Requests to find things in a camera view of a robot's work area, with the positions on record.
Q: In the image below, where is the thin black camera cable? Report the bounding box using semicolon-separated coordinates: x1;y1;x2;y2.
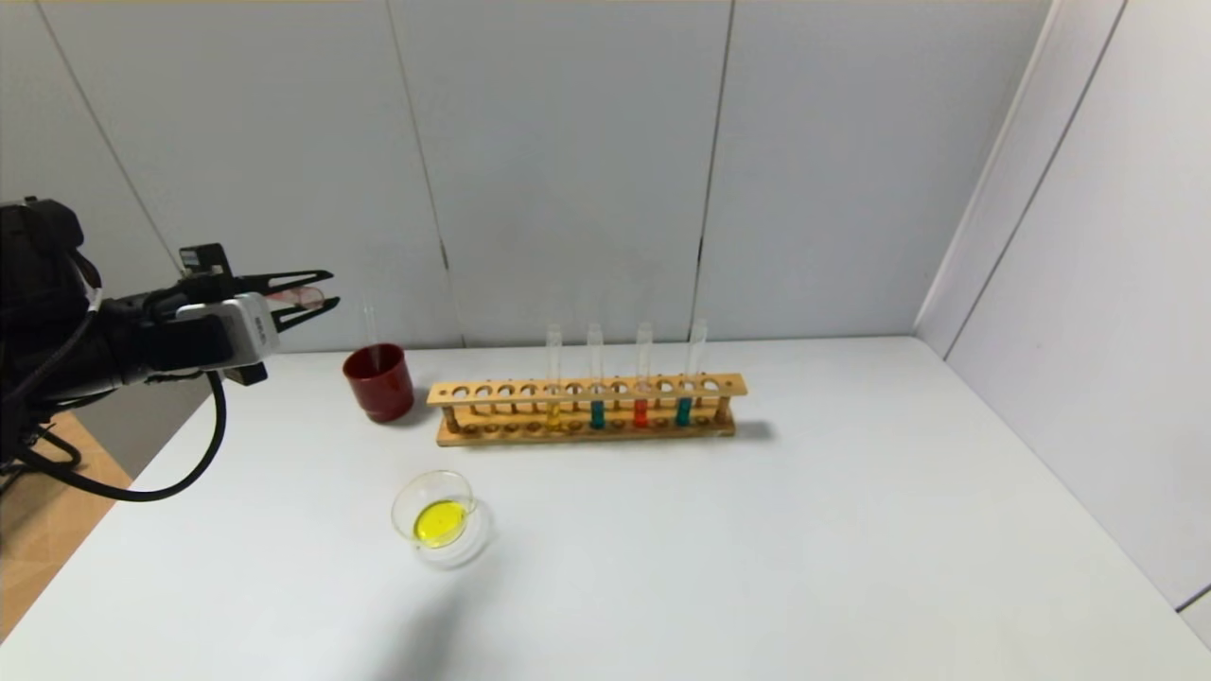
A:
14;371;228;502

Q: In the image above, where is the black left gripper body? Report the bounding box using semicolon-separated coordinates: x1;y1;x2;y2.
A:
100;243;269;388

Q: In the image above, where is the wooden test tube rack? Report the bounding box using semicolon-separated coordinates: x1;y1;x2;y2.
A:
428;374;748;447

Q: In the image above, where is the black metal stand leg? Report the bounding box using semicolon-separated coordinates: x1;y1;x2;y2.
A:
0;416;83;493

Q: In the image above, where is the clear glass dish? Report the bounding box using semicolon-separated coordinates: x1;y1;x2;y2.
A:
392;470;496;567

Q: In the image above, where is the teal pigment glass test tube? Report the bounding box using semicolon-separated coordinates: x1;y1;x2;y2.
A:
675;320;709;428
586;323;606;431

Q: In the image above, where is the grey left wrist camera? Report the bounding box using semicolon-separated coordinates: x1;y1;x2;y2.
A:
175;293;281;372

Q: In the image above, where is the red pigment glass test tube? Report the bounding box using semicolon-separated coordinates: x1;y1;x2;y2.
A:
263;284;325;313
632;323;654;429

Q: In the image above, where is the dark red cup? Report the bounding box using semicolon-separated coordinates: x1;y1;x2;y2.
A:
343;343;416;424

